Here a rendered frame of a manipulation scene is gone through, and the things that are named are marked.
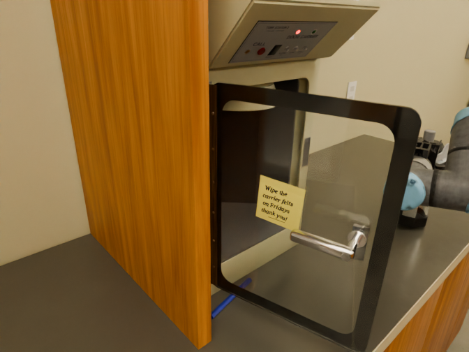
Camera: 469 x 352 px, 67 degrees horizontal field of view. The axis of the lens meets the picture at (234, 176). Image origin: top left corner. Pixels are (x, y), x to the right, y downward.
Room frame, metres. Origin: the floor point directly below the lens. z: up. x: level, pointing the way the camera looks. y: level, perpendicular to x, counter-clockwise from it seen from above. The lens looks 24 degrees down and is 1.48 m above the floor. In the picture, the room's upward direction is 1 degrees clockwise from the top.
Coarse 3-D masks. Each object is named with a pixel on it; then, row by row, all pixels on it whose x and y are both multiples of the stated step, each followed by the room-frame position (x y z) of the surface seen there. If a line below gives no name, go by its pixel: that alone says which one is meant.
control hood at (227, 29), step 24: (216, 0) 0.54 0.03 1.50; (240, 0) 0.50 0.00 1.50; (264, 0) 0.50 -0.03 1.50; (288, 0) 0.53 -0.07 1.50; (312, 0) 0.56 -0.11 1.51; (336, 0) 0.61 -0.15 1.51; (216, 24) 0.54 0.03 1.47; (240, 24) 0.51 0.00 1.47; (336, 24) 0.66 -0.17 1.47; (360, 24) 0.71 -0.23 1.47; (216, 48) 0.54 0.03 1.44; (336, 48) 0.74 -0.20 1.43
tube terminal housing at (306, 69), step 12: (300, 60) 0.74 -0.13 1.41; (312, 60) 0.76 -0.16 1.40; (216, 72) 0.59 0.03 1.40; (228, 72) 0.61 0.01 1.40; (240, 72) 0.63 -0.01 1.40; (252, 72) 0.65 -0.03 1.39; (264, 72) 0.67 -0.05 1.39; (276, 72) 0.69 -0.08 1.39; (288, 72) 0.71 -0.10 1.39; (300, 72) 0.74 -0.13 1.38; (312, 72) 0.77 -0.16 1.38; (240, 84) 0.63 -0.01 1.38; (252, 84) 0.65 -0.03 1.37; (300, 84) 0.79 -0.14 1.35; (312, 84) 0.77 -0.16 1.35; (216, 288) 0.59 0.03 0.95
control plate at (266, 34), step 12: (264, 24) 0.54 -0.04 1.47; (276, 24) 0.55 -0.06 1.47; (288, 24) 0.57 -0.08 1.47; (300, 24) 0.59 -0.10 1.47; (312, 24) 0.61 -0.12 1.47; (324, 24) 0.63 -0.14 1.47; (252, 36) 0.54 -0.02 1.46; (264, 36) 0.56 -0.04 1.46; (276, 36) 0.58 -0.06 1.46; (288, 36) 0.60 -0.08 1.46; (300, 36) 0.62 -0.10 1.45; (312, 36) 0.64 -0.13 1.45; (324, 36) 0.67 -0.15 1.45; (240, 48) 0.55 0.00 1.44; (252, 48) 0.57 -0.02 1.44; (300, 48) 0.66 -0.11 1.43; (312, 48) 0.68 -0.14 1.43; (240, 60) 0.58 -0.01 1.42; (252, 60) 0.60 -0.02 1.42
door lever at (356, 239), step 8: (296, 232) 0.42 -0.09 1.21; (304, 232) 0.42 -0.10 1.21; (352, 232) 0.42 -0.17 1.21; (360, 232) 0.42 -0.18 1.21; (296, 240) 0.42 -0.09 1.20; (304, 240) 0.41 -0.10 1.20; (312, 240) 0.40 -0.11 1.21; (320, 240) 0.40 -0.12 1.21; (328, 240) 0.40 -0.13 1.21; (352, 240) 0.41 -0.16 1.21; (360, 240) 0.41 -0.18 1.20; (312, 248) 0.40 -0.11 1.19; (320, 248) 0.40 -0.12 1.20; (328, 248) 0.39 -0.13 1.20; (336, 248) 0.39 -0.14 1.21; (344, 248) 0.39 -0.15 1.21; (352, 248) 0.39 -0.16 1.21; (336, 256) 0.39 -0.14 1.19; (344, 256) 0.38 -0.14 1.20; (352, 256) 0.38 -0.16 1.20
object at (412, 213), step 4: (416, 208) 0.86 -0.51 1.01; (420, 208) 0.86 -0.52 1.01; (424, 208) 0.87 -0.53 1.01; (428, 208) 0.87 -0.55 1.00; (400, 212) 0.89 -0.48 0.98; (404, 212) 0.88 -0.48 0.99; (408, 212) 0.87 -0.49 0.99; (412, 212) 0.87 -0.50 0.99; (416, 212) 0.86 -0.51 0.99; (420, 212) 0.86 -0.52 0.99; (424, 212) 0.87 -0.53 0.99; (428, 212) 0.88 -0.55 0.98; (408, 216) 0.87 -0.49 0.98; (412, 216) 0.86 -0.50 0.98; (416, 216) 0.86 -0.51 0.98; (420, 216) 0.86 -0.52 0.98; (424, 216) 0.87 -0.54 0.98
